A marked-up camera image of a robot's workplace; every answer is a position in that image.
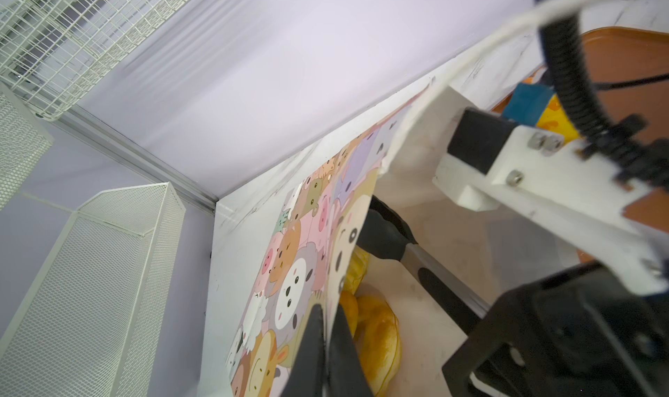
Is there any white mesh wall shelf upper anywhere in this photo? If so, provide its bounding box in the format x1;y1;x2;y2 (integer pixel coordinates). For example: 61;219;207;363
1;83;54;208

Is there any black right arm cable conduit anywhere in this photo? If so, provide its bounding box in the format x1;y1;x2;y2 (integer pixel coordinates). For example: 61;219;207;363
534;0;669;189

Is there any white mesh wall shelf lower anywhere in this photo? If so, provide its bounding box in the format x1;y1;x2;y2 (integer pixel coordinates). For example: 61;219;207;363
1;183;186;396

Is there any white mesh wall shelf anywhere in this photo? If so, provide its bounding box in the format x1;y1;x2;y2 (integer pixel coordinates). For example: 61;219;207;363
1;83;54;208
1;183;186;396

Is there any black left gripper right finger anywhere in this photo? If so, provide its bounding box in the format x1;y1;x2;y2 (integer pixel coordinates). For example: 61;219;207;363
326;305;373;397

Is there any yellow oblong fake bread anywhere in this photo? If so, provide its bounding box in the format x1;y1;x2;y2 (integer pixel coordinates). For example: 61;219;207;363
536;95;580;144

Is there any white wire wall basket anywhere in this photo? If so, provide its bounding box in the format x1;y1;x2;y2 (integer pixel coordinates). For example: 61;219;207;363
1;0;190;121

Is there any orange twisted fake bread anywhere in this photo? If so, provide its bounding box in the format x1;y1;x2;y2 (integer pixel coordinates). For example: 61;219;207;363
339;292;402;396

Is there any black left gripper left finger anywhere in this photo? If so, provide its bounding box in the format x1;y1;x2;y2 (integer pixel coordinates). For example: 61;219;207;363
280;304;326;397

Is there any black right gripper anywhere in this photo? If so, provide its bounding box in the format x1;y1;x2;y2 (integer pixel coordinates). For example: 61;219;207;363
443;263;668;396

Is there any cartoon animal paper gift bag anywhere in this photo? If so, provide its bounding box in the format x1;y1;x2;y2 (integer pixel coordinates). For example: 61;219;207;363
224;0;669;397

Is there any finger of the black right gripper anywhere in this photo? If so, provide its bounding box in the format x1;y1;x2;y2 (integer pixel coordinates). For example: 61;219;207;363
357;197;490;334

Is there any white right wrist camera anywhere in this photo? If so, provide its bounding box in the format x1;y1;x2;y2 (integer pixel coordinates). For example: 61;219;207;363
434;107;668;296

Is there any orange sugared fake bread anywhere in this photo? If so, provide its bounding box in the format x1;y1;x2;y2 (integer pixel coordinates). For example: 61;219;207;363
343;246;370;294

